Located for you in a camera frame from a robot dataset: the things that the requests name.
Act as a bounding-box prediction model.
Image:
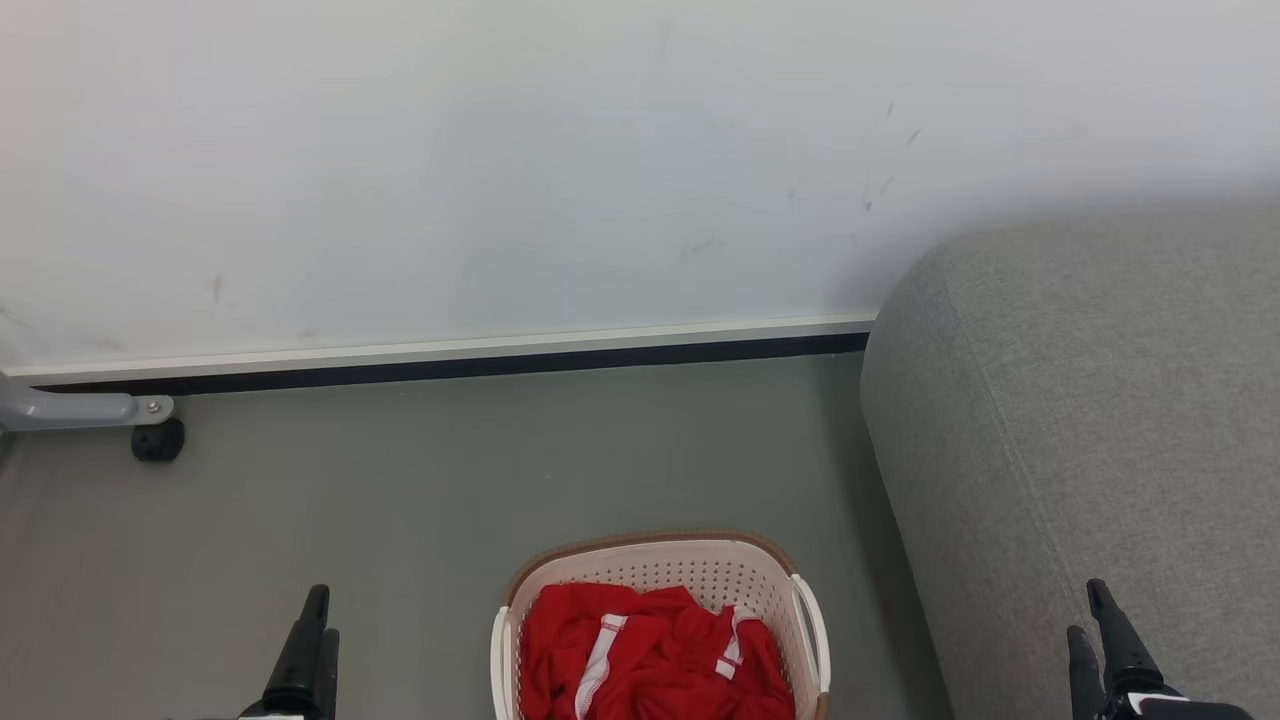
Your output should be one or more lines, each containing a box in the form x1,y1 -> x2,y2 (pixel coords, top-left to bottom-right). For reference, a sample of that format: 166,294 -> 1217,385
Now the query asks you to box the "white and black baseboard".
0,312 -> 879,396

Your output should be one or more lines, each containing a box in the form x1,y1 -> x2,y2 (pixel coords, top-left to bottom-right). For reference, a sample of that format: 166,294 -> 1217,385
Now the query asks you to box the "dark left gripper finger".
310,629 -> 341,720
262,585 -> 330,716

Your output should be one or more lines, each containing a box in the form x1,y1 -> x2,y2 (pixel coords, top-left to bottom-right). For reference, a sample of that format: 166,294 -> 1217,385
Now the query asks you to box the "grey fabric sofa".
860,205 -> 1280,720

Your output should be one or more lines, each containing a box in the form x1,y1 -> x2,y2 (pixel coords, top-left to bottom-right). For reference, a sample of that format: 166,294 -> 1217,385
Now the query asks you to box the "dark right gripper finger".
1087,579 -> 1162,702
1066,626 -> 1107,720

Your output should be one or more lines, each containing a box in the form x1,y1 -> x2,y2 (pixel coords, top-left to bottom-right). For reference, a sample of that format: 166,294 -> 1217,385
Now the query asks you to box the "grey metal stand leg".
0,370 -> 176,433

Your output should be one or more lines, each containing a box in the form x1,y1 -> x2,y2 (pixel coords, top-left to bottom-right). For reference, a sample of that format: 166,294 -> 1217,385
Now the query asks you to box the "cream laundry basket brown rim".
490,530 -> 832,720

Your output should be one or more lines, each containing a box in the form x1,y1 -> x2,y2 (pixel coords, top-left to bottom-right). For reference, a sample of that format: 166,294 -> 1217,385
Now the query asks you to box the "red garment with white stripes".
519,584 -> 797,720

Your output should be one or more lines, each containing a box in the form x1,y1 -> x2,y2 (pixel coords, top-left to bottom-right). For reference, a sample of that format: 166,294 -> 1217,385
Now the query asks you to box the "black caster wheel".
131,418 -> 186,463

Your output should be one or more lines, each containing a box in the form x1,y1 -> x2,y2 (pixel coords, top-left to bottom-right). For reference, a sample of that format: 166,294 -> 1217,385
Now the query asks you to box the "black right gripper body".
1095,684 -> 1257,720

